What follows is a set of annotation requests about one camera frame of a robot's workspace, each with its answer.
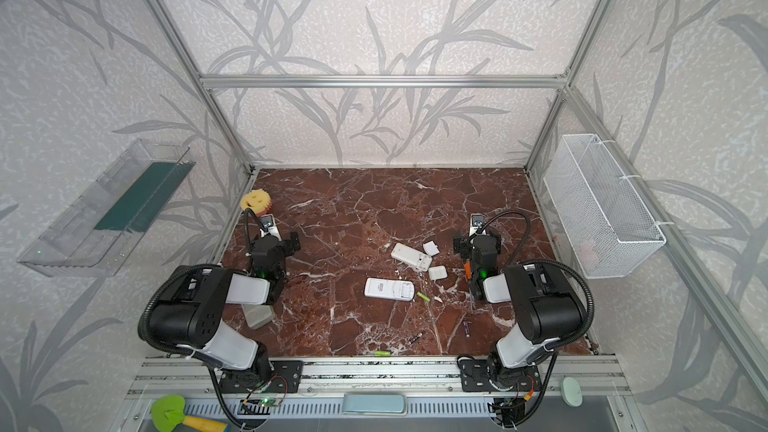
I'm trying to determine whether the white battery cover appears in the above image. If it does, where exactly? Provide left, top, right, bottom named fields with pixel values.
left=428, top=266, right=448, bottom=281
left=423, top=241, right=440, bottom=257

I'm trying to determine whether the white remote control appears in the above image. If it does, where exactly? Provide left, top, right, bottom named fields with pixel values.
left=391, top=243, right=432, bottom=272
left=364, top=278, right=415, bottom=301

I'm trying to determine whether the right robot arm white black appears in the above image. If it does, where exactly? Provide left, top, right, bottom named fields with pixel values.
left=453, top=234, right=595, bottom=395

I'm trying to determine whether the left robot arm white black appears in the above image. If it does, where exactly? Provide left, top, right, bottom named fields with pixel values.
left=138, top=232, right=301, bottom=388

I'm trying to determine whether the yellow smiley sponge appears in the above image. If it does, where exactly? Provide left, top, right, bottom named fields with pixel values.
left=240, top=189, right=272, bottom=216

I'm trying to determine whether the grey rectangular sponge block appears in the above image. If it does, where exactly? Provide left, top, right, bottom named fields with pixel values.
left=241, top=304, right=276, bottom=330

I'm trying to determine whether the pink item in basket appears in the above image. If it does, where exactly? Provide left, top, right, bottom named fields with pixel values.
left=577, top=239, right=600, bottom=271

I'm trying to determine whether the pale green round soap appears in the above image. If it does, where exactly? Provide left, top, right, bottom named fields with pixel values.
left=560, top=377, right=584, bottom=408

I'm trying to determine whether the pale green rectangular tray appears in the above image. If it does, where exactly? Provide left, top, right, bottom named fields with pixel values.
left=342, top=393, right=407, bottom=416

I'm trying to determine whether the green yellow scoop brush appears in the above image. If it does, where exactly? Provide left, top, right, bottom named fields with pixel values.
left=150, top=395, right=229, bottom=432

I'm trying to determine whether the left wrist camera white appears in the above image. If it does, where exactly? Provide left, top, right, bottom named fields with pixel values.
left=259, top=214, right=282, bottom=240

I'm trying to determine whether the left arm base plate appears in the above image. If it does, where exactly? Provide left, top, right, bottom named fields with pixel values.
left=218, top=360, right=304, bottom=394

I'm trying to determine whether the white wire mesh basket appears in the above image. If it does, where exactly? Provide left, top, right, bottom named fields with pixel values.
left=544, top=134, right=666, bottom=279

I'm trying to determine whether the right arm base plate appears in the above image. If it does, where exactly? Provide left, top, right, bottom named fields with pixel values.
left=456, top=355, right=542, bottom=394

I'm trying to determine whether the clear plastic wall shelf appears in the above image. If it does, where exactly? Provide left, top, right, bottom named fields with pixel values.
left=18, top=139, right=195, bottom=278

